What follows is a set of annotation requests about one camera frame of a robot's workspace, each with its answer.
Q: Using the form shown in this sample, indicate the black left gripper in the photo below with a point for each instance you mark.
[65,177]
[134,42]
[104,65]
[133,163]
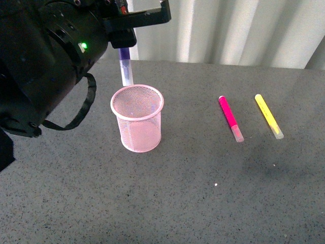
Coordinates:
[47,47]

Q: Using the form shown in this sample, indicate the purple highlighter pen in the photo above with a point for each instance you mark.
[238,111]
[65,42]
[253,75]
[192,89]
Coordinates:
[124,55]

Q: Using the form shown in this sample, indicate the pink highlighter pen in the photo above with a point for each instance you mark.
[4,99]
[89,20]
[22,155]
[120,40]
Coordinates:
[231,119]

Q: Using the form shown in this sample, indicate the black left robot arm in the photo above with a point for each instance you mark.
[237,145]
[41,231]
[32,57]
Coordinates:
[5,150]

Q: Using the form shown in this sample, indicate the pink mesh pen cup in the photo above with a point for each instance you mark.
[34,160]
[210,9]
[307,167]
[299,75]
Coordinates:
[138,111]

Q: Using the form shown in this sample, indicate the yellow highlighter pen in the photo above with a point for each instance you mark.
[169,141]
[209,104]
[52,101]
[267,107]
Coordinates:
[269,116]

